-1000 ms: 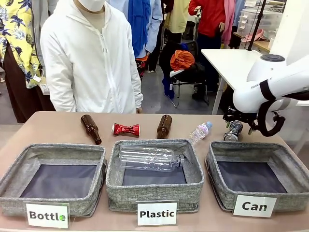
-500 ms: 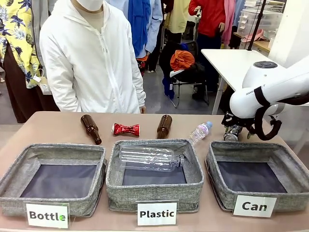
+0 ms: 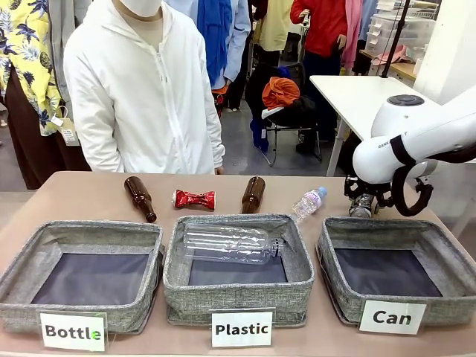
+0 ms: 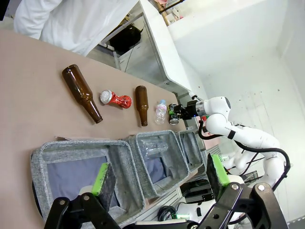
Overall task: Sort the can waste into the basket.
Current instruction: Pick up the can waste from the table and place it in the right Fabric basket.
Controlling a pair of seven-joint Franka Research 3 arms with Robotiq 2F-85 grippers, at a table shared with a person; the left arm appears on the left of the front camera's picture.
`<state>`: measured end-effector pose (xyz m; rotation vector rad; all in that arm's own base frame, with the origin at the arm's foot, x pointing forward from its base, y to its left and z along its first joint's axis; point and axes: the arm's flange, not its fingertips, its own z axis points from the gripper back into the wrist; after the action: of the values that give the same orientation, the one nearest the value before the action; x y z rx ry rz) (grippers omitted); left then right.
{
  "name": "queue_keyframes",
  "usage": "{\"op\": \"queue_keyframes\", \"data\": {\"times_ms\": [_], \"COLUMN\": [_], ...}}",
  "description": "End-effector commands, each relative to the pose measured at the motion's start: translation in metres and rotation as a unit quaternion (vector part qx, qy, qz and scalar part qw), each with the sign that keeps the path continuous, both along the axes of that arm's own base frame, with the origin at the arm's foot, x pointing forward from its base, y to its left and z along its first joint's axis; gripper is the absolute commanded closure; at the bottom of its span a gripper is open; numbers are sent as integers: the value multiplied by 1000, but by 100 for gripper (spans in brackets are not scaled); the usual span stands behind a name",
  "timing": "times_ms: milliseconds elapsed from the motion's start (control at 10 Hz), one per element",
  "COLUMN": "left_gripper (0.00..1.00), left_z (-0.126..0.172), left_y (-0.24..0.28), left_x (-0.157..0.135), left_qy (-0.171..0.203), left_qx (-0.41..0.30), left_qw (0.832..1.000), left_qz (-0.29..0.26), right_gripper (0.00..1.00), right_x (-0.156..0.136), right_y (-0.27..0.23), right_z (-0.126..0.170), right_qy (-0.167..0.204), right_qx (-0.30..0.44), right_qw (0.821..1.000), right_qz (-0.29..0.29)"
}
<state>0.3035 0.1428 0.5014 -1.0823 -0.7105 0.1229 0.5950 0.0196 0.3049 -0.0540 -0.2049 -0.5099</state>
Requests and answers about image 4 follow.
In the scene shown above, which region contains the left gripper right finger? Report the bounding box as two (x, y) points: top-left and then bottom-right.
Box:
(197, 154), (289, 229)

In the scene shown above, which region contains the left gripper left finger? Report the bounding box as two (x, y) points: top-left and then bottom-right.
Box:
(44, 162), (120, 229)

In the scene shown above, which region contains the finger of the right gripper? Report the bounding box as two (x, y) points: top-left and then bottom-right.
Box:
(169, 111), (189, 121)
(169, 104), (188, 113)

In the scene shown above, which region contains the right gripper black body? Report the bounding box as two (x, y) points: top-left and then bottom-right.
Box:
(183, 100), (199, 120)

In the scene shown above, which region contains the crushed black silver can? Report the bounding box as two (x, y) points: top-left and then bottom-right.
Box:
(168, 103), (180, 125)

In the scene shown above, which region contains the clear bottle with pink label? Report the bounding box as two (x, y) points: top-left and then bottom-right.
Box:
(154, 99), (167, 125)

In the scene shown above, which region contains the crushed red can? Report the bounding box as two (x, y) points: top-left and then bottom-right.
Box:
(100, 90), (132, 109)

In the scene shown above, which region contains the grey felt basket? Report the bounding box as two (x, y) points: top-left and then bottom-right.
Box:
(176, 130), (206, 173)
(30, 140), (146, 227)
(123, 130), (190, 198)

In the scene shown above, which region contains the black electronics box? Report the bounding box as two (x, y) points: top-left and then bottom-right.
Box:
(180, 178), (215, 204)

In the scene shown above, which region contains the small brown glass bottle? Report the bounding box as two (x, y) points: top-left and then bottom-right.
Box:
(135, 85), (149, 127)

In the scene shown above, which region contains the clear crushed plastic bottle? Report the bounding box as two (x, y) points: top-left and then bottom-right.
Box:
(139, 139), (169, 159)

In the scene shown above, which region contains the white desk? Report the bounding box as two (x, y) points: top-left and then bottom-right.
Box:
(99, 0), (191, 93)

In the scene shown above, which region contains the black bag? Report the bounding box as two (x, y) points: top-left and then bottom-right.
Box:
(109, 24), (142, 56)

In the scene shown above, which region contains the large brown glass bottle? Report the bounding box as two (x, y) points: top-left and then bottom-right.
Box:
(61, 64), (103, 124)

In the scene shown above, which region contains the person in white shirt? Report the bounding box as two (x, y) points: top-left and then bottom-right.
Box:
(13, 0), (139, 57)

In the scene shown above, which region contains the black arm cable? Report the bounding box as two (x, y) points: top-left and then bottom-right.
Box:
(197, 119), (291, 191)

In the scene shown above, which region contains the black coiled cable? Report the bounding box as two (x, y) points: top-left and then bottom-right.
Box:
(157, 205), (177, 221)

